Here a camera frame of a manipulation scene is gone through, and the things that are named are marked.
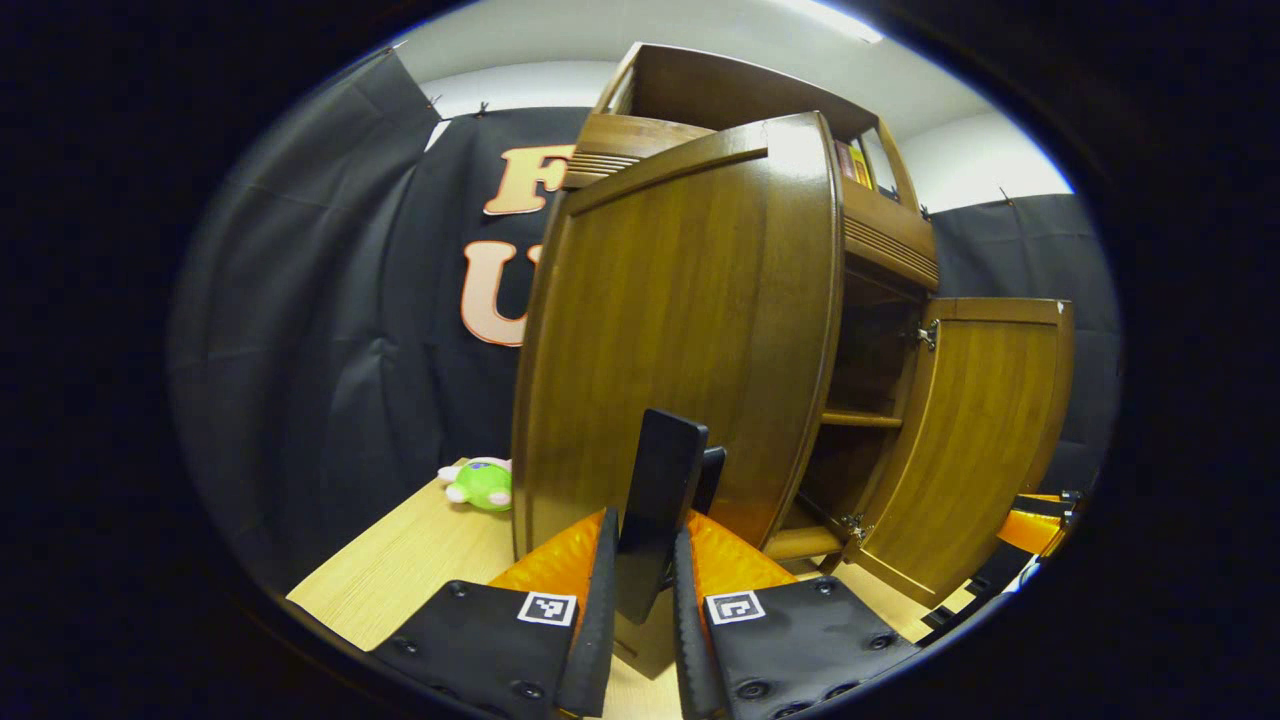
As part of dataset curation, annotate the green plush toy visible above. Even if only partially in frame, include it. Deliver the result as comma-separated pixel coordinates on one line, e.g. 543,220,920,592
438,457,513,513

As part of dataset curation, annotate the wooden double-door shoe cabinet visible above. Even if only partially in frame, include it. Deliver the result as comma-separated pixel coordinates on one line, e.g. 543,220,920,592
512,42,1076,681

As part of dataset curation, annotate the black door handle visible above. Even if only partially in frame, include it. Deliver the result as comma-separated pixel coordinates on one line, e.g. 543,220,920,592
615,408,728,626

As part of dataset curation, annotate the wide ceiling panel light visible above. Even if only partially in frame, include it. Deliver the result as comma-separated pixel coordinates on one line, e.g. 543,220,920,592
790,0,886,43

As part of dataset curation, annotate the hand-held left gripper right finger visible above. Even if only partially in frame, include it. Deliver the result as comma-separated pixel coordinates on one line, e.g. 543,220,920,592
672,510,921,720

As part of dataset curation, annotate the black backdrop cloth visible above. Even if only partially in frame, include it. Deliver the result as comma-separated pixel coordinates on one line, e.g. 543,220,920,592
165,50,1121,591

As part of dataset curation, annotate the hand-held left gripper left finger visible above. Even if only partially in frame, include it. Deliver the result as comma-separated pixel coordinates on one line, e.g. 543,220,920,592
372,507,621,719

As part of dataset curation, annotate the wooden cabinet door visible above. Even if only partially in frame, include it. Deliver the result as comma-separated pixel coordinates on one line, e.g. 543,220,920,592
512,112,846,681
845,297,1076,608

